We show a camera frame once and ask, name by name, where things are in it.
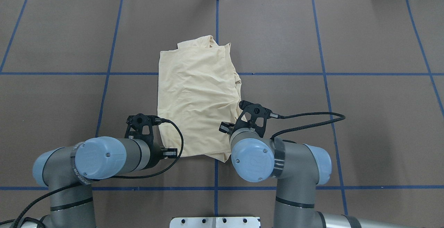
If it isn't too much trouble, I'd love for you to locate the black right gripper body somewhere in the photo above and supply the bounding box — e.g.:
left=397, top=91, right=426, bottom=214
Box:
left=230, top=121, right=250, bottom=136

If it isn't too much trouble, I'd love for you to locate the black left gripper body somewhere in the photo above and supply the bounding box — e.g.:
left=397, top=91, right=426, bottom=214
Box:
left=147, top=143, right=163, bottom=168

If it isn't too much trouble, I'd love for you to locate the beige long-sleeve graphic shirt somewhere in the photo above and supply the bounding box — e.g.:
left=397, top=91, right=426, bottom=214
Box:
left=157, top=35, right=242, bottom=162

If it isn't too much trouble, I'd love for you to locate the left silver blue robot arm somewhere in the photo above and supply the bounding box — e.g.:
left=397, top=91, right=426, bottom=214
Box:
left=32, top=137, right=183, bottom=228

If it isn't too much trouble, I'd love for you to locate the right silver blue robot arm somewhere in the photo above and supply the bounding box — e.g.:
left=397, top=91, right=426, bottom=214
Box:
left=219, top=122, right=401, bottom=228

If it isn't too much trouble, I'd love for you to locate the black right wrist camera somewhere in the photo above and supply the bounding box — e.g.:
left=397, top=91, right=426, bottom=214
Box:
left=237, top=100, right=279, bottom=138

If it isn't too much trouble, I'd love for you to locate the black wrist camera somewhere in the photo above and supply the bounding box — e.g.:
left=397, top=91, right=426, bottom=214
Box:
left=124, top=113, right=161, bottom=147
left=237, top=100, right=279, bottom=138

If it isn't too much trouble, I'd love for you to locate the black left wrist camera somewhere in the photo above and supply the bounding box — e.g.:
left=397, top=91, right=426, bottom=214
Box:
left=124, top=113, right=161, bottom=147

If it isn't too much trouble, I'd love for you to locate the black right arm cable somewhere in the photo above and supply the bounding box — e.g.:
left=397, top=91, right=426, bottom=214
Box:
left=269, top=112, right=347, bottom=142

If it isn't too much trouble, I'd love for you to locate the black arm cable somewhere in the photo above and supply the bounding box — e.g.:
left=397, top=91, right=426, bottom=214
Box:
left=0, top=118, right=185, bottom=228
left=269, top=112, right=347, bottom=142

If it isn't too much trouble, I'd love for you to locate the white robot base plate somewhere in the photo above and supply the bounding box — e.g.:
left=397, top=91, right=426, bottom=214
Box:
left=169, top=216, right=261, bottom=228

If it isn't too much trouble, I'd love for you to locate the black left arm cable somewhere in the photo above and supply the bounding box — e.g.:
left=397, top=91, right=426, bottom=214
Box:
left=0, top=118, right=185, bottom=228

